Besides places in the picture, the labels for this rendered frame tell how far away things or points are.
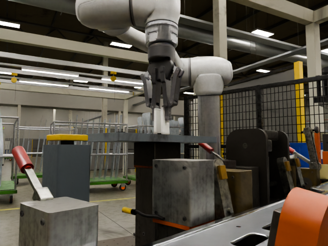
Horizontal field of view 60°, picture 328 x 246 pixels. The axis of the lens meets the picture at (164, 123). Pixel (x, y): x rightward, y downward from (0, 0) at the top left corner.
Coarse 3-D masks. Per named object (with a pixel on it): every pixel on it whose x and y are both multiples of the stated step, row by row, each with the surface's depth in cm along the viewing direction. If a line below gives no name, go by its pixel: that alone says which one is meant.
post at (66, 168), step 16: (48, 144) 55; (64, 144) 53; (80, 144) 56; (48, 160) 55; (64, 160) 53; (80, 160) 55; (48, 176) 55; (64, 176) 53; (80, 176) 55; (64, 192) 53; (80, 192) 55
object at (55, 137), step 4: (48, 136) 57; (52, 136) 56; (56, 136) 54; (60, 136) 53; (64, 136) 54; (68, 136) 54; (72, 136) 55; (76, 136) 56; (80, 136) 56; (84, 136) 57; (48, 140) 57; (52, 140) 56; (56, 140) 55; (60, 140) 54; (64, 140) 54; (68, 140) 55; (72, 140) 55; (76, 140) 56; (80, 140) 56; (84, 140) 57
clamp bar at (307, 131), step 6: (306, 132) 114; (312, 132) 114; (318, 132) 113; (306, 138) 114; (312, 138) 115; (312, 144) 112; (312, 150) 112; (312, 156) 112; (312, 162) 112; (318, 162) 113
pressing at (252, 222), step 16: (320, 192) 89; (256, 208) 61; (272, 208) 63; (208, 224) 49; (224, 224) 50; (240, 224) 50; (256, 224) 50; (160, 240) 40; (176, 240) 41; (192, 240) 41; (208, 240) 41; (224, 240) 41; (240, 240) 42
